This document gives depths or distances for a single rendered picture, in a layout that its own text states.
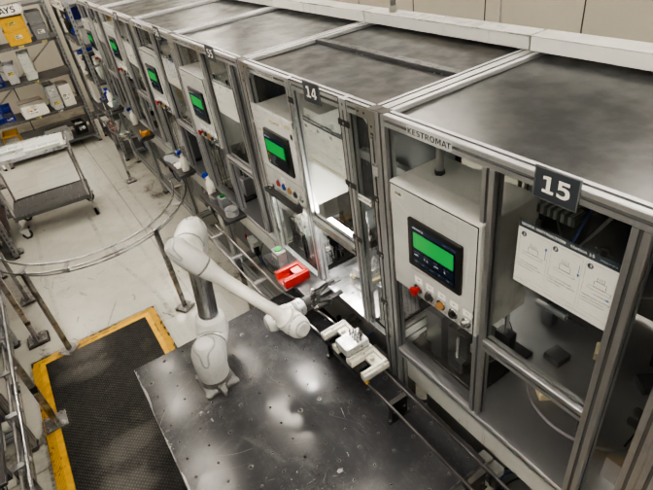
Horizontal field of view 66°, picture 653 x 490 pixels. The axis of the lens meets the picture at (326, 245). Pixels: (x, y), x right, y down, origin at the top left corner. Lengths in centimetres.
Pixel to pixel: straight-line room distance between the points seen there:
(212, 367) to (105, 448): 128
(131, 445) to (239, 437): 122
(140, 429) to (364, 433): 172
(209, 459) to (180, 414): 32
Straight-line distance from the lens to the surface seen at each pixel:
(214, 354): 252
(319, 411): 247
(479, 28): 243
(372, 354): 240
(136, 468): 345
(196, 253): 221
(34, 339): 473
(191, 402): 269
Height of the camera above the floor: 265
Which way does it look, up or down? 35 degrees down
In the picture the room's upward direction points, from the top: 9 degrees counter-clockwise
